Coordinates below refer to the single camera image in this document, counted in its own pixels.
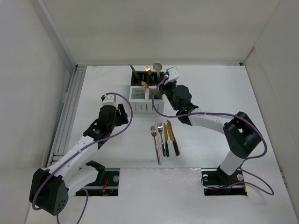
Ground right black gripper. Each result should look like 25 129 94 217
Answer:
157 76 178 111

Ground white ceramic spoon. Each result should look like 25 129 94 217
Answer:
153 61 163 82

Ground rose gold spoon green handle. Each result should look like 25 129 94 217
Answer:
141 81 161 99

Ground gold fork green handle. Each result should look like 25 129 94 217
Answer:
144 65 155 83

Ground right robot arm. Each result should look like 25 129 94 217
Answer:
159 81 262 184

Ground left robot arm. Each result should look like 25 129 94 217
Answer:
29 104 130 216

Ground black utensil caddy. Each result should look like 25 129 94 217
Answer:
130 71 161 86

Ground white utensil caddy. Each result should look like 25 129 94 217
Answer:
129 86 164 113

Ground rose gold fork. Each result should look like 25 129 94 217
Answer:
151 126 161 165

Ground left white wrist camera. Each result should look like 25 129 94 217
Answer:
101 94 117 108

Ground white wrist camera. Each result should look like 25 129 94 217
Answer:
101 94 117 108
165 66 180 83

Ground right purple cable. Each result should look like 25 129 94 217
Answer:
151 74 274 196

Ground purple cable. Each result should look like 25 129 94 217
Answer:
31 92 134 224
151 74 274 196

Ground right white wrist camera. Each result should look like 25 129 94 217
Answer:
165 66 180 83

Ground silver fork green handle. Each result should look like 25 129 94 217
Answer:
157 122 166 157

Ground rose gold knife green handle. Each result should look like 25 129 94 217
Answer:
164 123 170 157

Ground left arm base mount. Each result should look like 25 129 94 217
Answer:
82 161 120 196

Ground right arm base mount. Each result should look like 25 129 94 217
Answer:
201 168 247 196

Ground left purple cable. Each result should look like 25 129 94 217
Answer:
31 92 134 224

